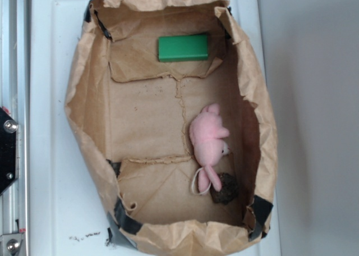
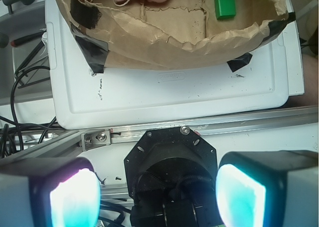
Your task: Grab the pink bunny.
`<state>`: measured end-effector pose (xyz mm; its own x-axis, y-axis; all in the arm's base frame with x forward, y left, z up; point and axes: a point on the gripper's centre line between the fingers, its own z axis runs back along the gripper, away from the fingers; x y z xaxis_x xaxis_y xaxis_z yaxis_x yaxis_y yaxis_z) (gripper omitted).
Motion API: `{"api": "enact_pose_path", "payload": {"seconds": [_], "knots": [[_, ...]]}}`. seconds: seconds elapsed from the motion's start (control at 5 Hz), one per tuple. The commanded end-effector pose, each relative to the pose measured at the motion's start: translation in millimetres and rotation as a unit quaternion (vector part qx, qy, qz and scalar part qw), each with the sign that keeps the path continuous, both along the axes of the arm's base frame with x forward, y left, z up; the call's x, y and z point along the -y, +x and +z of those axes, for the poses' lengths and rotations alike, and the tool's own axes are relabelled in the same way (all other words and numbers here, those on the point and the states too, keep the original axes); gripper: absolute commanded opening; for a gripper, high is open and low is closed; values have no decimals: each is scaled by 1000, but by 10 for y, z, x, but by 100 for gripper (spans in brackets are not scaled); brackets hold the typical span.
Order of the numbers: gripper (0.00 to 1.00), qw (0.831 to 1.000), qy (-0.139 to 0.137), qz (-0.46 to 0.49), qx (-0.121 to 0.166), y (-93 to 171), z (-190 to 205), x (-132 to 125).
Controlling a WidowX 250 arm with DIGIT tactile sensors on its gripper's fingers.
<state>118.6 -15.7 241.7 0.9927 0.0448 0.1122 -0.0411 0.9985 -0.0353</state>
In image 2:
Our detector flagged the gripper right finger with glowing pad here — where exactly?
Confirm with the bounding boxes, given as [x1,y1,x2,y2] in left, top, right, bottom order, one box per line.
[216,150,319,227]

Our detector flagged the brown paper bag liner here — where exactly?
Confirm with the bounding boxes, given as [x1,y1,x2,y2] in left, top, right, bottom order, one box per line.
[56,0,296,73]

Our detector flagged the white plastic bin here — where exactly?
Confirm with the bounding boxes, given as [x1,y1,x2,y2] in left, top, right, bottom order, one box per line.
[45,0,305,129]

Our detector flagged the red-tipped black tool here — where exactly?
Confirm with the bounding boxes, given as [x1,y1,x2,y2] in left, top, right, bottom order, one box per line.
[10,31,44,47]

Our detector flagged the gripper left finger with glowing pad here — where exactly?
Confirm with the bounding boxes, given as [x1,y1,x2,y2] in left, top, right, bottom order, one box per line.
[0,157,101,227]

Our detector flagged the aluminium extrusion rail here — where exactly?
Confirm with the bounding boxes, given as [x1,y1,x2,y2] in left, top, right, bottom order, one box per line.
[0,106,319,165]

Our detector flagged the black cable loop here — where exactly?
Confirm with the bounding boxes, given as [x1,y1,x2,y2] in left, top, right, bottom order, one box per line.
[9,65,51,124]

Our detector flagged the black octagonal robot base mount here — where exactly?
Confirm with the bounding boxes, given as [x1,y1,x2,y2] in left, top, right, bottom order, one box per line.
[124,126,222,227]

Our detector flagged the green rectangular block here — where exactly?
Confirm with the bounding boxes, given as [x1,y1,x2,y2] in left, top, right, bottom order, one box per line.
[214,0,236,20]

